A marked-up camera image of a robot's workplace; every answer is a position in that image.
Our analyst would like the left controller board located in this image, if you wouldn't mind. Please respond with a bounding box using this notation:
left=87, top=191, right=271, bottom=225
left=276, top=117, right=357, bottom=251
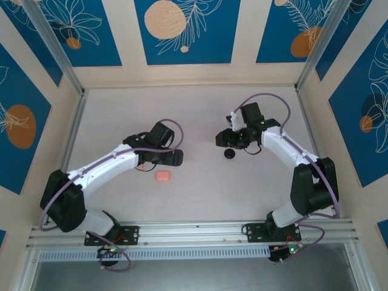
left=96, top=246, right=125, bottom=259

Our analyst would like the aluminium left frame post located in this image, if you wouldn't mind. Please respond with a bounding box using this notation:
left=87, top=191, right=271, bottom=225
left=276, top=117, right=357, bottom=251
left=21, top=0, right=85, bottom=95

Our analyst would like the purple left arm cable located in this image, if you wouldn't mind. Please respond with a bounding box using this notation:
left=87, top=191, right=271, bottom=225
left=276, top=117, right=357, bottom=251
left=41, top=118, right=185, bottom=272

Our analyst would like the aluminium right side rail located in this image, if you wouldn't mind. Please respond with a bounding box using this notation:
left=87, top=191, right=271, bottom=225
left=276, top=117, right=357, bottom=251
left=295, top=86, right=343, bottom=219

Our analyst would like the controller board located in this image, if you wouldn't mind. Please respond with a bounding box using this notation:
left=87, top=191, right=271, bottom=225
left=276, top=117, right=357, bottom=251
left=96, top=246, right=125, bottom=259
left=268, top=244, right=304, bottom=264

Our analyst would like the aluminium right frame post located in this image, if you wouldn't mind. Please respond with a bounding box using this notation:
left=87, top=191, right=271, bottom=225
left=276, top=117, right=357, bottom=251
left=295, top=0, right=357, bottom=92

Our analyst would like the aluminium mounting rail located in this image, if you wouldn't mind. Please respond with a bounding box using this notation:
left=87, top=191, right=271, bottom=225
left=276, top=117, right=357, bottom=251
left=25, top=218, right=360, bottom=250

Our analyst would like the right controller board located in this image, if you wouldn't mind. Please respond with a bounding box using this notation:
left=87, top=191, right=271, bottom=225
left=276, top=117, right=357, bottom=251
left=268, top=244, right=304, bottom=264

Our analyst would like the white slotted cable duct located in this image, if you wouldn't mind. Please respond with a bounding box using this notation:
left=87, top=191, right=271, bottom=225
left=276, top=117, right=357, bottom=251
left=38, top=246, right=271, bottom=262

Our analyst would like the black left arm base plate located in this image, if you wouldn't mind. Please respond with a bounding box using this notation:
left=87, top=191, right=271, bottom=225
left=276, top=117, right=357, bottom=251
left=84, top=225, right=141, bottom=247

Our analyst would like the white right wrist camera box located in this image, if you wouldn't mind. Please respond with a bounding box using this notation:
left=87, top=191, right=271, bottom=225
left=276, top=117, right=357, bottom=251
left=225, top=111, right=244, bottom=133

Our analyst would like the aluminium frame post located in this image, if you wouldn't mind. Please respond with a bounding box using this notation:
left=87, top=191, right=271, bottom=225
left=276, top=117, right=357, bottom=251
left=295, top=0, right=357, bottom=92
left=21, top=0, right=85, bottom=95

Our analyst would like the aluminium left side rail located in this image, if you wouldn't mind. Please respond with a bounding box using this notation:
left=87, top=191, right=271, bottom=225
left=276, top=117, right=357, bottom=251
left=44, top=89, right=89, bottom=226

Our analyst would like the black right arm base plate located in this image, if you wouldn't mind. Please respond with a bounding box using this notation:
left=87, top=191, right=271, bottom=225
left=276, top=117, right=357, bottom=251
left=244, top=222, right=303, bottom=243

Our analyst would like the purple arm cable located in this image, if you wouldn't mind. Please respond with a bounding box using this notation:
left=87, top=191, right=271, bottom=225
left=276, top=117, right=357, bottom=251
left=41, top=118, right=185, bottom=272
left=233, top=92, right=342, bottom=264

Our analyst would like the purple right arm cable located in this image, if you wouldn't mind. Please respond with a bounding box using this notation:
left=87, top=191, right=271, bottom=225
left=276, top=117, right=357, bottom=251
left=233, top=92, right=342, bottom=264

